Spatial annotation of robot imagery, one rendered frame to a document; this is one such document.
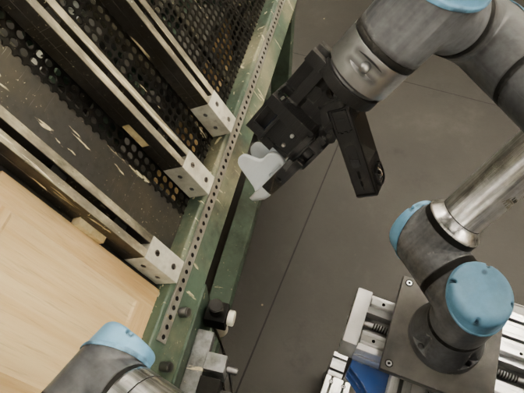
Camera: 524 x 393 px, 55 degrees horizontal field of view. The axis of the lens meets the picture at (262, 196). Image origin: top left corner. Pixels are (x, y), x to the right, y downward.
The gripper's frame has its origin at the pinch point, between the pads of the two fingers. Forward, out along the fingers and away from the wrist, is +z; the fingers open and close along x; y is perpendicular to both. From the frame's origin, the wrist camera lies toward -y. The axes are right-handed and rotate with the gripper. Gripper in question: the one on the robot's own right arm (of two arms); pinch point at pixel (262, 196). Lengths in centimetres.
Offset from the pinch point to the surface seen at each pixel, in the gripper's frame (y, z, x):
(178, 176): 17, 55, -49
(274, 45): 31, 45, -126
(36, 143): 37, 39, -12
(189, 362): -19, 77, -24
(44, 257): 22, 54, -5
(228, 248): -11, 115, -101
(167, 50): 42, 36, -62
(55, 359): 6, 64, 4
